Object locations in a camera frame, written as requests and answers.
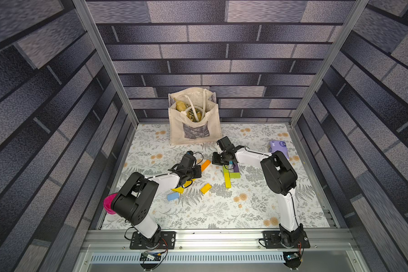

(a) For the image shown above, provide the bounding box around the purple block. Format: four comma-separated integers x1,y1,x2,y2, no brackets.
233,164,240,173

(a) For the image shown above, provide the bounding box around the green block small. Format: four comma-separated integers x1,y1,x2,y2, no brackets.
222,165,230,173

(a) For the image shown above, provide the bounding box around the orange long block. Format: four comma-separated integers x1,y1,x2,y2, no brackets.
201,160,211,172

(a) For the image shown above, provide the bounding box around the lime green block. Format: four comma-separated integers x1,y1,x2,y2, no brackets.
229,172,241,179

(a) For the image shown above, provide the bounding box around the small yellow block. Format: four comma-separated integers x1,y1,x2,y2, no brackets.
172,187,184,194
200,183,212,194

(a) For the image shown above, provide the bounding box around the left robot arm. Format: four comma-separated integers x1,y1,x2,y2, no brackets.
103,151,202,249

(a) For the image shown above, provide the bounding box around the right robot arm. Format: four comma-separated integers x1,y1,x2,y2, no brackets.
212,137,309,249

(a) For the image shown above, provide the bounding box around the light blue block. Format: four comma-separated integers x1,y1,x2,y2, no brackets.
167,192,181,201

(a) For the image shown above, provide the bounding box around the purple tissue pack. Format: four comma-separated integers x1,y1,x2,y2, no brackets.
269,140,290,160

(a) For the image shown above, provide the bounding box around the beige canvas tote bag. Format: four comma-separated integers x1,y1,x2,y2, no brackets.
168,87,222,145

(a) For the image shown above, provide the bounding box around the pink lidded cup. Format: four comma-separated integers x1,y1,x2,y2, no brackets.
103,193,117,214

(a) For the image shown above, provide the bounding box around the left circuit board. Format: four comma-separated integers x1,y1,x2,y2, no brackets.
139,252,162,262

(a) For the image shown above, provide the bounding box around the circuit board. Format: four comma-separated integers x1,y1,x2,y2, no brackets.
283,252,300,261
139,252,162,262

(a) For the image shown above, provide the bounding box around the right circuit board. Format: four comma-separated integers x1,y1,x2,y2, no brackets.
283,252,300,261

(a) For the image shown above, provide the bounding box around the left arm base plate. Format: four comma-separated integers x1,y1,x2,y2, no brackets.
129,231,177,250

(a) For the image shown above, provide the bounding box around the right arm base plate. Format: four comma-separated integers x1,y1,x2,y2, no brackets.
262,230,311,249

